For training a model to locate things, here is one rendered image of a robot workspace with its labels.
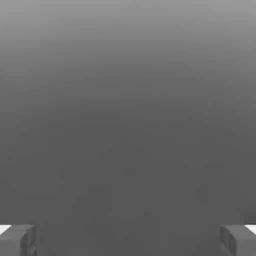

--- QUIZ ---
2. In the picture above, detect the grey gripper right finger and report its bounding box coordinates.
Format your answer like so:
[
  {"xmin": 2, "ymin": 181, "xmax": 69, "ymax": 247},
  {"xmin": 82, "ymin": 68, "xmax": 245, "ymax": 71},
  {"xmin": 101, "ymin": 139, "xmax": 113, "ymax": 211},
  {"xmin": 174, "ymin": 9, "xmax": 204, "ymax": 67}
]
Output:
[{"xmin": 218, "ymin": 224, "xmax": 256, "ymax": 256}]

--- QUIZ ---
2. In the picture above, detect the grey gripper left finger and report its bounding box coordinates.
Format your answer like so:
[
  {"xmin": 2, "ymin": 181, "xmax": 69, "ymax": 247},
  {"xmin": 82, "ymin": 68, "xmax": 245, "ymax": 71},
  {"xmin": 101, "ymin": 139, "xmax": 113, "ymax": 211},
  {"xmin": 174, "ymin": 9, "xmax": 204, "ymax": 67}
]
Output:
[{"xmin": 0, "ymin": 224, "xmax": 38, "ymax": 256}]

